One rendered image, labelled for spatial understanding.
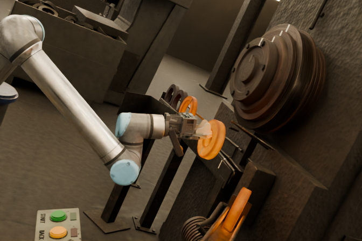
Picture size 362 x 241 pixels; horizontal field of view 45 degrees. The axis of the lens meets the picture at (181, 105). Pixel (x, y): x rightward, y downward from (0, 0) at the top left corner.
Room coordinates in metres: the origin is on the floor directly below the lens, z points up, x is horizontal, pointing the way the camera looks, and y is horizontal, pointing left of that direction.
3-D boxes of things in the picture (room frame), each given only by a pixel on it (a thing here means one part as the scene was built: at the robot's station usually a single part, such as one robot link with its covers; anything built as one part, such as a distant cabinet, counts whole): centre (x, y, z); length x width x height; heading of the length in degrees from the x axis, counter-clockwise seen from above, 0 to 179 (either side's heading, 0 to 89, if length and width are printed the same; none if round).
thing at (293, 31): (1.89, -0.30, 1.11); 0.47 x 0.06 x 0.47; 21
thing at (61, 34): (4.21, 1.32, 0.39); 1.03 x 0.83 x 0.79; 115
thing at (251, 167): (1.67, -0.40, 0.68); 0.11 x 0.08 x 0.24; 111
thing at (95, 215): (2.29, 0.13, 0.36); 0.26 x 0.20 x 0.72; 56
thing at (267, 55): (1.85, -0.21, 1.11); 0.28 x 0.06 x 0.28; 21
